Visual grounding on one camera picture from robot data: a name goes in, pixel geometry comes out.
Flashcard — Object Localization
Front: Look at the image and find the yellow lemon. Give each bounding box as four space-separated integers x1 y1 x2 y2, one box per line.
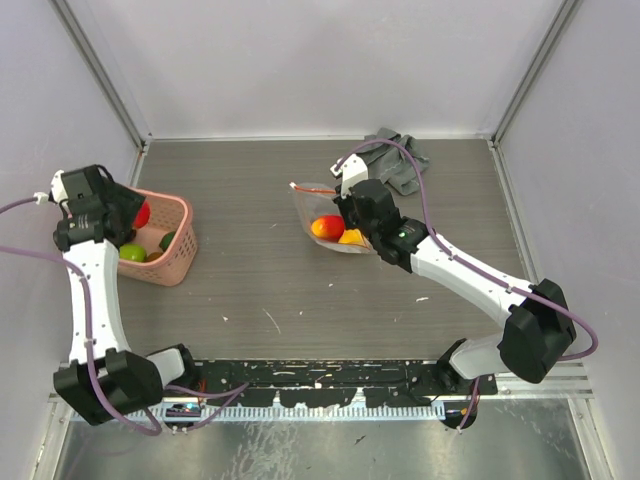
338 229 367 247

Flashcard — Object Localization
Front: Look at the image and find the red yellow mango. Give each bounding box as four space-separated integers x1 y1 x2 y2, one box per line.
311 215 345 242

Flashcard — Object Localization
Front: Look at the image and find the red apple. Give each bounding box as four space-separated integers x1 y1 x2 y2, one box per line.
133 201 151 229

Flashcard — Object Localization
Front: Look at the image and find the clear zip top bag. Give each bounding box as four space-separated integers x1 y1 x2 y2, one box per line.
289 182 373 254

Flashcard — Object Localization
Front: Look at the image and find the green lime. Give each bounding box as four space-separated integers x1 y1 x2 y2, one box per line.
119 243 147 263

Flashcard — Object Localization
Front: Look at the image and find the pink plastic basket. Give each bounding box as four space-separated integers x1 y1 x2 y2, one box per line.
118 188 198 287

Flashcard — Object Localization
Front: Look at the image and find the dark green fruit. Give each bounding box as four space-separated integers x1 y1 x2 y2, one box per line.
158 231 176 252

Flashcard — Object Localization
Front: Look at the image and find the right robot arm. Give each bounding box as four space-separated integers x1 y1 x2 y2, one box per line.
334 180 576 394

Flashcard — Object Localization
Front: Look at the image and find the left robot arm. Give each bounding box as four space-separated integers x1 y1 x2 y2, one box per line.
50 165 200 426

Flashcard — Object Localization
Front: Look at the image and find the grey crumpled cloth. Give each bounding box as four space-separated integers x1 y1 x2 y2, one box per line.
358 128 429 196

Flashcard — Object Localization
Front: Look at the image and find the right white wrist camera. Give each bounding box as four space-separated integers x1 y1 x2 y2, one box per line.
330 154 369 198

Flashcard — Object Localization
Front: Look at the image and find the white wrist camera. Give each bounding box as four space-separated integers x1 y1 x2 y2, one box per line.
330 154 369 198
33 170 68 205

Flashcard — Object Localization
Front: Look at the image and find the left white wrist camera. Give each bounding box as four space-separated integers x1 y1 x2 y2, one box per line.
33 170 68 205

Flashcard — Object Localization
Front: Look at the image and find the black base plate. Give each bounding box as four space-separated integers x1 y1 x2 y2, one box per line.
166 359 474 409

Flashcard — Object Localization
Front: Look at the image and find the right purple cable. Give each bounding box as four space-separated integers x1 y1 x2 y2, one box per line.
335 138 599 432

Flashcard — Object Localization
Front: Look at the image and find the grey cable duct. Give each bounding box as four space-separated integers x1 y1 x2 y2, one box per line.
147 399 447 425

